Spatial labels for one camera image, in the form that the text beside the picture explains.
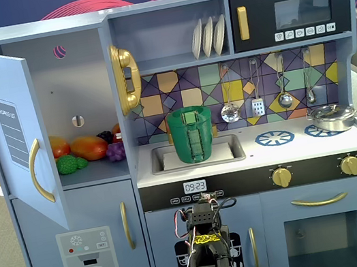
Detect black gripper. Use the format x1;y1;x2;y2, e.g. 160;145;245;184
186;198;224;234

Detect steel pot with lid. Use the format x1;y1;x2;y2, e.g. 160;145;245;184
305;99;357;138

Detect green printed container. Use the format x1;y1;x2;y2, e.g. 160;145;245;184
166;110;221;168

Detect metal sink basin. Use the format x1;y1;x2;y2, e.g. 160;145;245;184
147;131;247;176

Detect gold stove knob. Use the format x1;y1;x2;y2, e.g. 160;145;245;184
337;152;357;178
269;163;294;190

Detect metal skimmer spoon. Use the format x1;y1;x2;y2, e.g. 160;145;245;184
212;63;243;125

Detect purple toy grapes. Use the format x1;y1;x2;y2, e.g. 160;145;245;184
104;140;128;165

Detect metal slotted spatula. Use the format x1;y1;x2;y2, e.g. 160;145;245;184
243;58;267;118

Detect red toy fruit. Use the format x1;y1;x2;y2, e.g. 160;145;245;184
109;123;124;144

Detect dark toy blackberries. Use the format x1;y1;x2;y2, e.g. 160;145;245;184
95;129;116;146

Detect orange toy mango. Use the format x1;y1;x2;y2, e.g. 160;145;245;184
68;131;112;165

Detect metal ladle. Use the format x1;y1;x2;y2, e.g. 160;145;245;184
270;51;295;110

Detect green toy broccoli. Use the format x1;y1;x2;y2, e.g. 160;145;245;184
54;151;90;177

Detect red yellow toy apple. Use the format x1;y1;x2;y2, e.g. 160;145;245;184
48;132;73;160

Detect gold toy telephone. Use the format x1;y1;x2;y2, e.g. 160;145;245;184
107;40;148;118

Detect white toy plate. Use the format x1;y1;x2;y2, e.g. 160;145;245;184
197;16;219;59
186;18;208;61
208;13;232;57

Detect blue toy kitchen unit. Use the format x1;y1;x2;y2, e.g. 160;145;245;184
0;0;357;267

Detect black toy microwave door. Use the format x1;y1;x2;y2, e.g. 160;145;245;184
226;0;357;54

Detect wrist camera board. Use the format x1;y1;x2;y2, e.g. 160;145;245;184
196;189;219;204

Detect black looped cable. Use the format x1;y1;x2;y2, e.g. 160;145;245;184
211;195;240;220

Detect red white servo cable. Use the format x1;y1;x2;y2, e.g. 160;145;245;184
172;206;194;245

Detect gold dishwasher door handle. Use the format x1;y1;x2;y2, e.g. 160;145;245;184
246;227;261;267

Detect gold freezer door handle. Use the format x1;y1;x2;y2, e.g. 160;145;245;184
118;200;138;252

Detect gold oven door handle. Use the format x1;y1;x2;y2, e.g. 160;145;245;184
290;190;350;212

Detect gold fridge door handle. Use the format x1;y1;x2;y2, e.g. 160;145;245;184
24;136;57;207

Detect gold microwave handle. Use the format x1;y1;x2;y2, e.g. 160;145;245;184
234;5;252;42

